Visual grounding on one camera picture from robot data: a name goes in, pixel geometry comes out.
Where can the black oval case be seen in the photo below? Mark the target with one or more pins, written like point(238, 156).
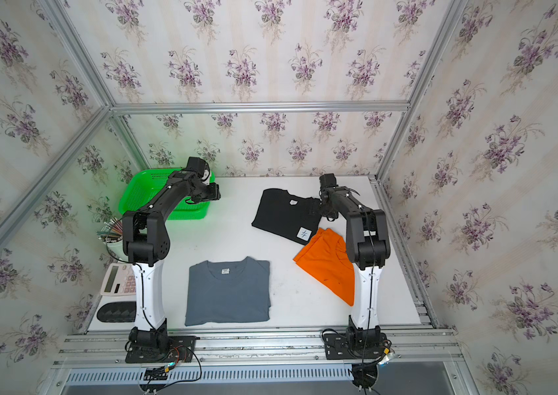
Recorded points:
point(119, 312)

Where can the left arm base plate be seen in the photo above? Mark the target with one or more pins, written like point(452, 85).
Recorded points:
point(175, 349)

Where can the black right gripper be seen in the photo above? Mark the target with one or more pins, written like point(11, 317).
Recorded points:
point(329, 212)

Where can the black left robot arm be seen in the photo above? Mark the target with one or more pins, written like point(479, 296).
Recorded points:
point(146, 244)

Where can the grey t-shirt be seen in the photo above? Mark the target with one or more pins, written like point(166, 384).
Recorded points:
point(228, 292)

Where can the aluminium front rail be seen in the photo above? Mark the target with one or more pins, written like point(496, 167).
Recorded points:
point(264, 347)

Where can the black t-shirt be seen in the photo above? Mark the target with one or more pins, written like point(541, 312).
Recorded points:
point(291, 217)

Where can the coloured pencils bundle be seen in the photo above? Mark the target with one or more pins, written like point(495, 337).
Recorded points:
point(111, 232)

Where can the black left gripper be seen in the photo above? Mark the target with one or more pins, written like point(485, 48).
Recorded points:
point(216, 196)

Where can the green plastic basket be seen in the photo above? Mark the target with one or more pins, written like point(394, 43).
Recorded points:
point(147, 185)

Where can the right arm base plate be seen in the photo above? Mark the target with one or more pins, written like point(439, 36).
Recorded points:
point(338, 346)

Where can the orange t-shirt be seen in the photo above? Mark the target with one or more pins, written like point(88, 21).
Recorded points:
point(325, 258)

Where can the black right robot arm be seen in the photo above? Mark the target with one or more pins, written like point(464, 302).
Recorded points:
point(368, 248)

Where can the pale green pencil cup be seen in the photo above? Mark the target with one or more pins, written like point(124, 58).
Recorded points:
point(116, 250)

